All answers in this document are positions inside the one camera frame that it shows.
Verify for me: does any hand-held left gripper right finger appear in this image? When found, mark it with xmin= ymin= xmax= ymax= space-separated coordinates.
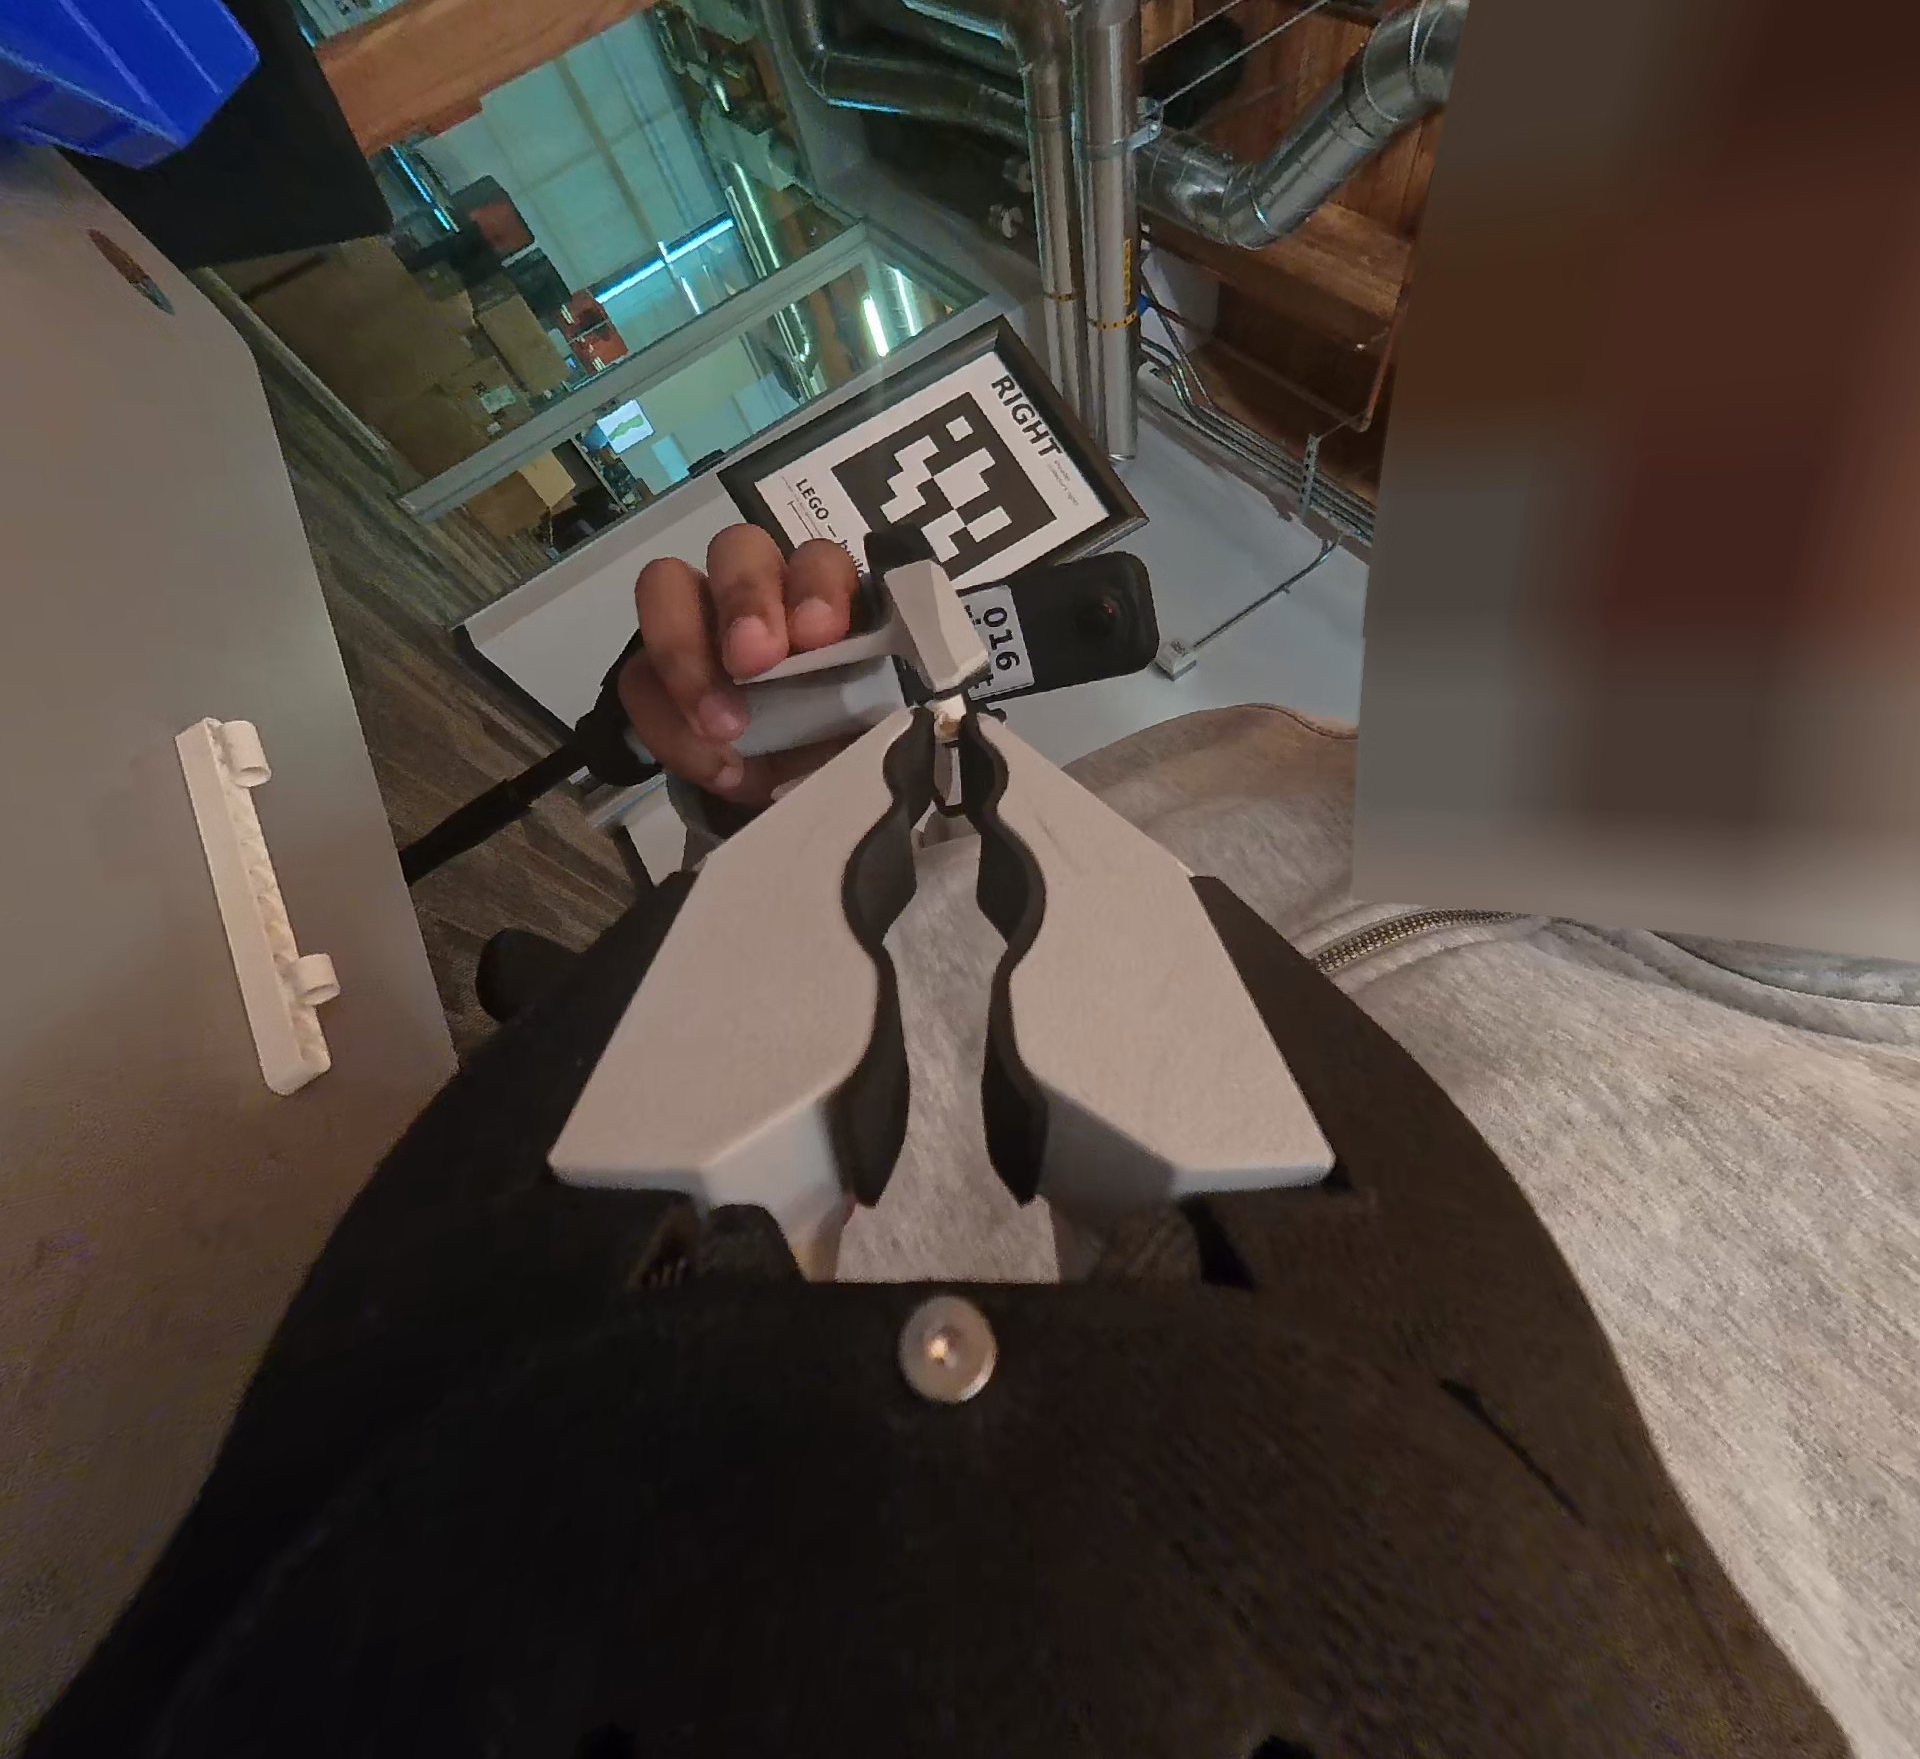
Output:
xmin=964 ymin=712 xmax=1338 ymax=1244

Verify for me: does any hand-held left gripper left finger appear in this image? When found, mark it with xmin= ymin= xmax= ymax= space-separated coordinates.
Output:
xmin=548 ymin=712 xmax=921 ymax=1208

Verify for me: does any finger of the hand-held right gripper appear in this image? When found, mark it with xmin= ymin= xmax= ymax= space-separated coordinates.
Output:
xmin=886 ymin=566 xmax=992 ymax=709

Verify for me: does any long white lego beam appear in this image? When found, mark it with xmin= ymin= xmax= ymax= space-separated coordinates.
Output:
xmin=175 ymin=718 xmax=342 ymax=1094

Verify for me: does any person's right hand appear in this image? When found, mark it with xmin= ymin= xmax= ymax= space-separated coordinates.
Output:
xmin=617 ymin=520 xmax=863 ymax=801

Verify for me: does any silver metal pipe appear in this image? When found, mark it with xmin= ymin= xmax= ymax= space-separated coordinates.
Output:
xmin=1033 ymin=0 xmax=1141 ymax=462

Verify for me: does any black flat panel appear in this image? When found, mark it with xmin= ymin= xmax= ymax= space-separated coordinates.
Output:
xmin=83 ymin=0 xmax=390 ymax=268

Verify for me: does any blue storage bin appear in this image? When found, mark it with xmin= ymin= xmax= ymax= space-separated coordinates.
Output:
xmin=0 ymin=0 xmax=259 ymax=166

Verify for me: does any flexible silver duct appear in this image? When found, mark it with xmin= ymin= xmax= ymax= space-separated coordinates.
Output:
xmin=1155 ymin=0 xmax=1478 ymax=247

